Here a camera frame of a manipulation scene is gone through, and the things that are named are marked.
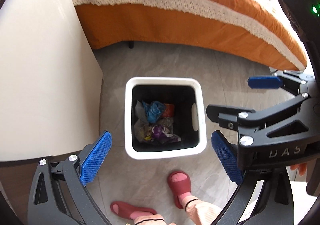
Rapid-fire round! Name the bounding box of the bed with orange cover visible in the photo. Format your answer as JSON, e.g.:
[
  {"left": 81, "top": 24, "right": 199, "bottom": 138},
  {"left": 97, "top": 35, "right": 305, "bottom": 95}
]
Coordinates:
[{"left": 72, "top": 0, "right": 307, "bottom": 71}]

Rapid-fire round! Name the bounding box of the clear plastic bag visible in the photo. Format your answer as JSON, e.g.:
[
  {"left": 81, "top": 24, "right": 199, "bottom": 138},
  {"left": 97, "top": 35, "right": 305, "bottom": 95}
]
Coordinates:
[{"left": 133, "top": 101, "right": 152, "bottom": 143}]

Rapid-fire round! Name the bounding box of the white bedside cabinet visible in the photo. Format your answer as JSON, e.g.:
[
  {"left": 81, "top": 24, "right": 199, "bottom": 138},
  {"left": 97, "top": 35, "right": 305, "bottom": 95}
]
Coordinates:
[{"left": 1, "top": 0, "right": 103, "bottom": 162}]

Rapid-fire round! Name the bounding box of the red slipper right foot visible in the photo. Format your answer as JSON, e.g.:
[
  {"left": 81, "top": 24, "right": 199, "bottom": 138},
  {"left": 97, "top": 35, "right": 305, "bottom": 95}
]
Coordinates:
[{"left": 167, "top": 170, "right": 191, "bottom": 209}]

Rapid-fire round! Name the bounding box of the white square trash bin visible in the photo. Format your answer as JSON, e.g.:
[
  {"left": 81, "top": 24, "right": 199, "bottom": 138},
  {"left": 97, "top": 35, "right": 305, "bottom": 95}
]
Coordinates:
[{"left": 124, "top": 77, "right": 207, "bottom": 160}]

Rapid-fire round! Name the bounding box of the blue snack wrapper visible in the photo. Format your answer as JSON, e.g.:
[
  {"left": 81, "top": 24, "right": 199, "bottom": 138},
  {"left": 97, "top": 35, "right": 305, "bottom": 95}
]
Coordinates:
[{"left": 143, "top": 101, "right": 165, "bottom": 124}]

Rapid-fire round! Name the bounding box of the red slipper foot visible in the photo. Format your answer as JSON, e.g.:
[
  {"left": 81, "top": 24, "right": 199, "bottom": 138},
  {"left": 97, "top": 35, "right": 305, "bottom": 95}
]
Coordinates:
[
  {"left": 110, "top": 201, "right": 157, "bottom": 220},
  {"left": 167, "top": 170, "right": 191, "bottom": 209}
]

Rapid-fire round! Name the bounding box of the purple snack wrapper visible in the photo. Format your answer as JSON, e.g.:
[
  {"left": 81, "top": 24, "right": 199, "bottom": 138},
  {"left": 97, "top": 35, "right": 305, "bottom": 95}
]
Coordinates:
[{"left": 151, "top": 124, "right": 172, "bottom": 140}]

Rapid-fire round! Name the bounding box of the red slipper left foot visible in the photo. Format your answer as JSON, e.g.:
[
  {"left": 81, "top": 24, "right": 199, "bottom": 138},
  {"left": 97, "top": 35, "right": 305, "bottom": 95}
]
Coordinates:
[{"left": 110, "top": 201, "right": 157, "bottom": 220}]

